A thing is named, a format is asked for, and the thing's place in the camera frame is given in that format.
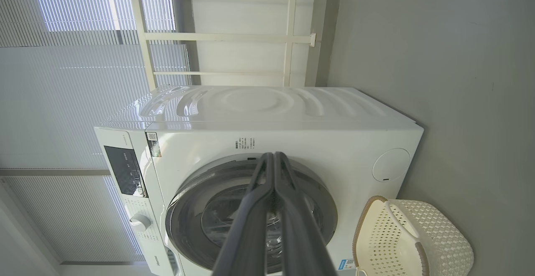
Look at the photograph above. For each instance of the white washing machine control dial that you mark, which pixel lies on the white washing machine control dial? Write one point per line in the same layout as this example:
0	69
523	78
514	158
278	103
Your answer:
139	222

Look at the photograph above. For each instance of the black washing machine display panel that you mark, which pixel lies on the black washing machine display panel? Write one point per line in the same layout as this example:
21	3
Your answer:
124	171

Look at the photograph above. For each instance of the round white filter cover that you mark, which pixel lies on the round white filter cover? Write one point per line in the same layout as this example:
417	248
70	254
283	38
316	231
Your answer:
391	165

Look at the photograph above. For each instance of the white basket with brown rim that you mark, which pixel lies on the white basket with brown rim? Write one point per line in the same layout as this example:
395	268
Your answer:
439	238

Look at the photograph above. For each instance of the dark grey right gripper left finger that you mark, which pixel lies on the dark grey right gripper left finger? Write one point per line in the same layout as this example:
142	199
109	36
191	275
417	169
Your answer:
246	234

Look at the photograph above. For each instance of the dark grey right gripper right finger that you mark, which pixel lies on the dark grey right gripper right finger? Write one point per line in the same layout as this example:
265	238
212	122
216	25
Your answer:
301	238

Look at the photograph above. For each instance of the white window blinds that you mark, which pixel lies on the white window blinds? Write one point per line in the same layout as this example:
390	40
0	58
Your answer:
62	100

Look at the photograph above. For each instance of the white front-load washing machine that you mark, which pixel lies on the white front-load washing machine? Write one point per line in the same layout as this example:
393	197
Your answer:
334	134

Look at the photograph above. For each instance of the blue energy label sticker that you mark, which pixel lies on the blue energy label sticker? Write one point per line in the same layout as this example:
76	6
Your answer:
346	264

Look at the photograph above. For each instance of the round black glass washer door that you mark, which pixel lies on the round black glass washer door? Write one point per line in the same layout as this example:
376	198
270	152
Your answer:
192	217

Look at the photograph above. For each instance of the white metal railing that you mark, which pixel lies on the white metal railing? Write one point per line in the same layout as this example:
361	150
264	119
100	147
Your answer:
217	37

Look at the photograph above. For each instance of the small black text label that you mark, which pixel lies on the small black text label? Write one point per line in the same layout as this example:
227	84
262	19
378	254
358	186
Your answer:
245	142

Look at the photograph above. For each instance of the QR code sticker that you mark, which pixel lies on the QR code sticker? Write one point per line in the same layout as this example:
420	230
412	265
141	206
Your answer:
154	144

